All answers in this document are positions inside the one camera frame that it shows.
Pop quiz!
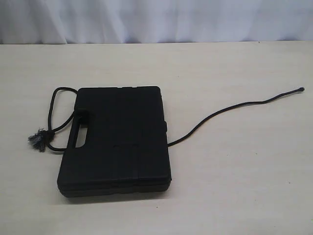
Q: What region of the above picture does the black plastic carry case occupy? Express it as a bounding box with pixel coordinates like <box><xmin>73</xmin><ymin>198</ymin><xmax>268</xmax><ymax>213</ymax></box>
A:
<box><xmin>57</xmin><ymin>86</ymin><xmax>172</xmax><ymax>198</ymax></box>

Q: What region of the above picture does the black cord with frayed end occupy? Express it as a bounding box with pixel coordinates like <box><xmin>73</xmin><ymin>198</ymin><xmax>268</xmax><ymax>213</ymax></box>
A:
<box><xmin>27</xmin><ymin>87</ymin><xmax>305</xmax><ymax>153</ymax></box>

